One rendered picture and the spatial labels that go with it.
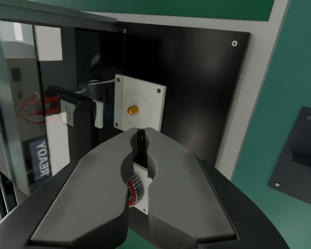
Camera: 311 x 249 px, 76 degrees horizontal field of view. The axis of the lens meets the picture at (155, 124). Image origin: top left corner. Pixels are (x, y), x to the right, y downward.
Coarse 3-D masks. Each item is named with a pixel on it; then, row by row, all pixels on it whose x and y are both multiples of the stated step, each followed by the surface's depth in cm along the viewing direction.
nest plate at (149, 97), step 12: (132, 84) 49; (144, 84) 47; (156, 84) 46; (132, 96) 50; (144, 96) 48; (156, 96) 46; (144, 108) 49; (156, 108) 47; (132, 120) 53; (144, 120) 50; (156, 120) 48
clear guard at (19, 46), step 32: (0, 32) 21; (32, 32) 18; (64, 32) 18; (0, 64) 23; (32, 64) 19; (64, 64) 19; (96, 64) 20; (0, 96) 25; (32, 96) 21; (64, 96) 20; (96, 96) 21; (0, 128) 29; (32, 128) 23; (64, 128) 22; (96, 128) 22; (0, 160) 33; (32, 160) 25; (64, 160) 23; (32, 192) 29
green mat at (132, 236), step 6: (132, 234) 73; (126, 240) 76; (132, 240) 74; (138, 240) 72; (144, 240) 70; (120, 246) 80; (126, 246) 77; (132, 246) 75; (138, 246) 73; (144, 246) 71; (150, 246) 69
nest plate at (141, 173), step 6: (138, 168) 57; (144, 168) 56; (138, 174) 57; (144, 174) 56; (144, 180) 57; (150, 180) 55; (144, 186) 57; (144, 192) 58; (144, 198) 59; (138, 204) 61; (144, 204) 59; (144, 210) 60
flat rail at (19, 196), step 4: (0, 20) 31; (12, 184) 40; (12, 188) 41; (16, 188) 41; (16, 192) 41; (20, 192) 42; (16, 196) 42; (20, 196) 42; (24, 196) 43; (16, 200) 42; (20, 200) 43; (16, 204) 43
